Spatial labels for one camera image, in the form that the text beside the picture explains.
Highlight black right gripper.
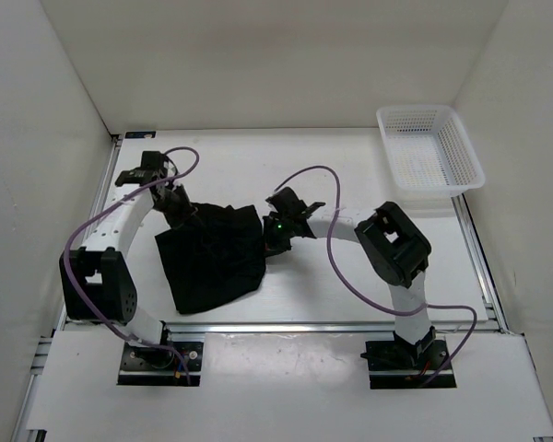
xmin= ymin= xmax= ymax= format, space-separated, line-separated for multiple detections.
xmin=259 ymin=214 xmax=297 ymax=258

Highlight black shorts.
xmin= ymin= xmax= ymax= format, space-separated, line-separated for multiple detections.
xmin=155 ymin=203 xmax=266 ymax=315

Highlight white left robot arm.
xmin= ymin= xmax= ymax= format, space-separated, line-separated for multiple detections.
xmin=59 ymin=167 xmax=189 ymax=368

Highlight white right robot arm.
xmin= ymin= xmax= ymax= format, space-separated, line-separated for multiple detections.
xmin=263 ymin=196 xmax=436 ymax=368

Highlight white plastic basket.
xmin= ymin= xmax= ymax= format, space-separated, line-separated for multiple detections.
xmin=376 ymin=104 xmax=486 ymax=198

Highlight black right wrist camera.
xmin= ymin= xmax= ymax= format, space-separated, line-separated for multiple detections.
xmin=265 ymin=187 xmax=325 ymax=221

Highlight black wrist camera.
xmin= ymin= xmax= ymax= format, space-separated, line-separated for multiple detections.
xmin=114 ymin=151 xmax=172 ymax=187
xmin=265 ymin=187 xmax=325 ymax=221

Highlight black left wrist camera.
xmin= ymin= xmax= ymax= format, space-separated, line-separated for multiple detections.
xmin=114 ymin=151 xmax=172 ymax=187

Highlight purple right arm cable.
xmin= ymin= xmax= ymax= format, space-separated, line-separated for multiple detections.
xmin=272 ymin=164 xmax=478 ymax=387

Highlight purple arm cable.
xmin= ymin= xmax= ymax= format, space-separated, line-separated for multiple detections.
xmin=272 ymin=164 xmax=478 ymax=387
xmin=66 ymin=146 xmax=201 ymax=386

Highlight aluminium left frame rail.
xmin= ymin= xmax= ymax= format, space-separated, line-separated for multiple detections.
xmin=8 ymin=133 xmax=124 ymax=442

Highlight aluminium table edge rail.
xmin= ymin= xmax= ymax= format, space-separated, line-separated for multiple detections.
xmin=62 ymin=320 xmax=501 ymax=334

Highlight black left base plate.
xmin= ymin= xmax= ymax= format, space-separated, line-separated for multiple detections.
xmin=117 ymin=341 xmax=204 ymax=387

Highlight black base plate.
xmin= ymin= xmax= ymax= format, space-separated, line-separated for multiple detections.
xmin=360 ymin=340 xmax=457 ymax=390
xmin=117 ymin=341 xmax=204 ymax=387

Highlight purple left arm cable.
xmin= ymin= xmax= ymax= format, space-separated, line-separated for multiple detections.
xmin=66 ymin=146 xmax=201 ymax=386

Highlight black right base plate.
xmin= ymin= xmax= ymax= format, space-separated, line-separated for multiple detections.
xmin=360 ymin=340 xmax=457 ymax=390

